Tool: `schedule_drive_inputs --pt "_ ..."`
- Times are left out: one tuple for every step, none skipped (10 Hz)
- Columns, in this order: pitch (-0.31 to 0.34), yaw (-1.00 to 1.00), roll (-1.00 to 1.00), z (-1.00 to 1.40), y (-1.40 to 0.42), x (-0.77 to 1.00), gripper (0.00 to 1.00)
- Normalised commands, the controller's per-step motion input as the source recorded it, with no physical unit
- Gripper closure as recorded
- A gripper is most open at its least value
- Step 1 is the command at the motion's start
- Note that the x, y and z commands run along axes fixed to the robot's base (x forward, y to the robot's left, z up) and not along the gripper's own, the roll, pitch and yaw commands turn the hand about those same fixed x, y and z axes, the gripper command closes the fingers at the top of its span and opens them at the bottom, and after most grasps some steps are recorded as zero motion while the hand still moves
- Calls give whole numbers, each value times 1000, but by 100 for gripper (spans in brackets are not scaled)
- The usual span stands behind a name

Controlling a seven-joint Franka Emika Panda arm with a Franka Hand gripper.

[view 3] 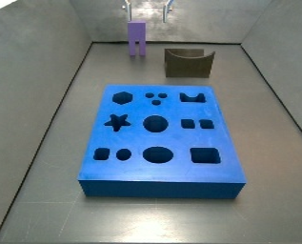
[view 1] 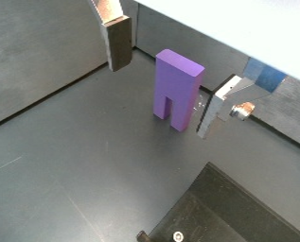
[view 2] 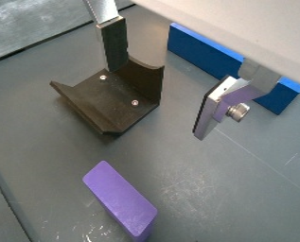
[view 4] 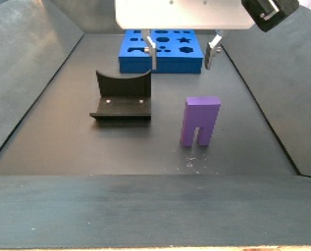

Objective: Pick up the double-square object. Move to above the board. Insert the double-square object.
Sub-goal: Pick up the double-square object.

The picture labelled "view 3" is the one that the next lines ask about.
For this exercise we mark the blue foam shape-sorting board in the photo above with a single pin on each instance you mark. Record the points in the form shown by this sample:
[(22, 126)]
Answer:
[(161, 144)]

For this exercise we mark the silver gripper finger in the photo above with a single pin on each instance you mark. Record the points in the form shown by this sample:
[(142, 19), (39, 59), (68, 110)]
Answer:
[(127, 9), (167, 9)]

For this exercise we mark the purple double-square peg object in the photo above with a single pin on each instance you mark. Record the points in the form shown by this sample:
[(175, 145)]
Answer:
[(137, 37)]

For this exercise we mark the dark curved holder block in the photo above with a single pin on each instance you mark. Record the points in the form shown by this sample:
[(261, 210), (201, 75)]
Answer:
[(187, 63)]

